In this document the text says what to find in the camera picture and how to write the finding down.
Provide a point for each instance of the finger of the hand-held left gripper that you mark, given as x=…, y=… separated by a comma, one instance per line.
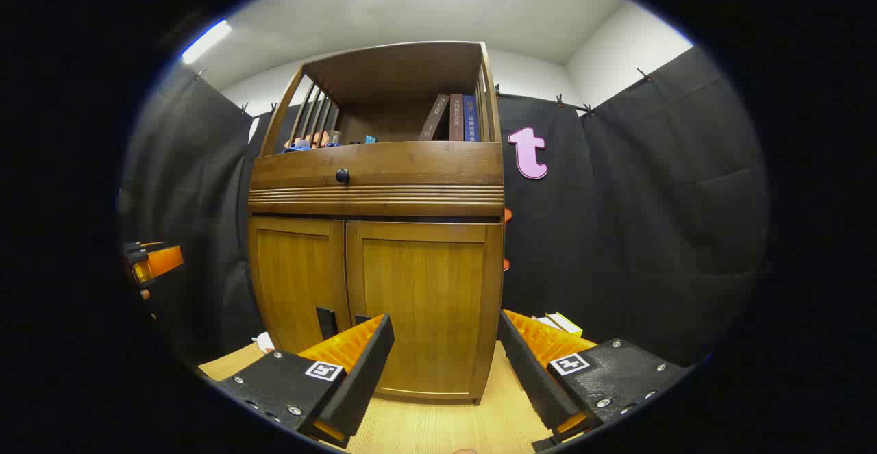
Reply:
x=164, y=260

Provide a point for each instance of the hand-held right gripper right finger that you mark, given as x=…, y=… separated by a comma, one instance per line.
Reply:
x=527, y=372

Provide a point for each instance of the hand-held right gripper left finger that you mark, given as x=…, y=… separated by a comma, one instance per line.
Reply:
x=363, y=372

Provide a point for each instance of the wooden cabinet door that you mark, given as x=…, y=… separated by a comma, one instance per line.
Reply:
x=294, y=276
x=425, y=289

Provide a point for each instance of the wooden double-door shoe cabinet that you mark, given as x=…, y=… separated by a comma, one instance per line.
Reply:
x=397, y=77

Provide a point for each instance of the wooden cabinet drawer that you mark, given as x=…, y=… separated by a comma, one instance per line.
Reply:
x=425, y=163

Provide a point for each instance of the stack of small books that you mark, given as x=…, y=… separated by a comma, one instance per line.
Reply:
x=560, y=322

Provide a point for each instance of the black backdrop cloth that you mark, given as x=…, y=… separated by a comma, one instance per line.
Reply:
x=616, y=235

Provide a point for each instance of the black drawer knob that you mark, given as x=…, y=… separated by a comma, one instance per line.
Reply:
x=342, y=176

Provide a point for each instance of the small ceiling light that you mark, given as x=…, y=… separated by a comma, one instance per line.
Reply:
x=205, y=42

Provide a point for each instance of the blue book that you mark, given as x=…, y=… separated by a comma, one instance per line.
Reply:
x=470, y=120

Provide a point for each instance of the brown book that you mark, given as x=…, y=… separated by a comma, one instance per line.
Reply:
x=434, y=118

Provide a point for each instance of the dark red book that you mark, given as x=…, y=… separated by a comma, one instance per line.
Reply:
x=456, y=118

